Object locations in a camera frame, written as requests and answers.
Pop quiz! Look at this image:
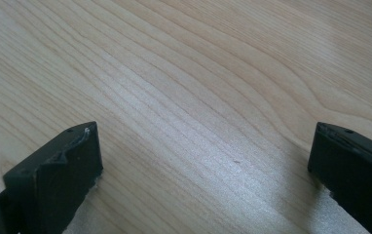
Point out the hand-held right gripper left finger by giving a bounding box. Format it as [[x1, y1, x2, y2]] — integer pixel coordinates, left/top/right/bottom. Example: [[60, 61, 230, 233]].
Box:
[[0, 121, 104, 234]]

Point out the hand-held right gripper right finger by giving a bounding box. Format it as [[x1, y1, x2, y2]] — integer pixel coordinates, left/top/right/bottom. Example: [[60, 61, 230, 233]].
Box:
[[307, 121, 372, 234]]

